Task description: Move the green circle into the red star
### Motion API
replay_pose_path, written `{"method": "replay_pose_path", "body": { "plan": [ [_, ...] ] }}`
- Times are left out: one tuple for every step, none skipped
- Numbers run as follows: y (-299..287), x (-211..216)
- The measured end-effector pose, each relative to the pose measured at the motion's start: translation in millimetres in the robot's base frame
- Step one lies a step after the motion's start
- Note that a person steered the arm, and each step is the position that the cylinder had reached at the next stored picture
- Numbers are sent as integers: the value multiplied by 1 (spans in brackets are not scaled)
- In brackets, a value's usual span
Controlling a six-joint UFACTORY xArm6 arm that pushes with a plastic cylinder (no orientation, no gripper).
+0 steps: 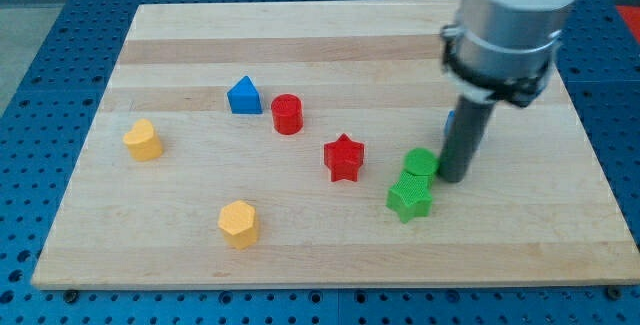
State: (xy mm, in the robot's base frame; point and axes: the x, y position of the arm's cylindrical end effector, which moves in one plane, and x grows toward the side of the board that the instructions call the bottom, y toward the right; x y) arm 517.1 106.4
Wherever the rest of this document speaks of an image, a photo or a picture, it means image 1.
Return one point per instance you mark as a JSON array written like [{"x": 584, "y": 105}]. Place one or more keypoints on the red cylinder block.
[{"x": 287, "y": 114}]

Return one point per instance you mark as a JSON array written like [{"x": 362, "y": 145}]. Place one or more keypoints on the red star block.
[{"x": 344, "y": 158}]

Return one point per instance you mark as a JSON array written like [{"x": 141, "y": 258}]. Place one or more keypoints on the wooden board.
[{"x": 534, "y": 208}]

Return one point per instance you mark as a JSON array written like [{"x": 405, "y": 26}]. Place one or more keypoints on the yellow heart block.
[{"x": 142, "y": 141}]

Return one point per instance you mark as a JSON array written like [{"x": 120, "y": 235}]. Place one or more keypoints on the green cylinder block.
[{"x": 421, "y": 162}]

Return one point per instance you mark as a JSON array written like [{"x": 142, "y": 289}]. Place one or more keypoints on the green star block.
[{"x": 410, "y": 196}]

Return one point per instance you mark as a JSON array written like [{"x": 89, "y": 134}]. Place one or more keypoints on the yellow hexagon block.
[{"x": 239, "y": 224}]

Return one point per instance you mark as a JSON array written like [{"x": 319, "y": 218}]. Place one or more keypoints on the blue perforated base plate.
[{"x": 42, "y": 131}]

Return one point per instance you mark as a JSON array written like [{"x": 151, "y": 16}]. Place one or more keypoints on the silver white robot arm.
[{"x": 503, "y": 50}]

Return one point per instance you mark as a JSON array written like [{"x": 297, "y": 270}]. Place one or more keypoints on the blue triangle block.
[{"x": 244, "y": 98}]

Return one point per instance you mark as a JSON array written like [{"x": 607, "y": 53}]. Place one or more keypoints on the blue block behind rod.
[{"x": 448, "y": 123}]

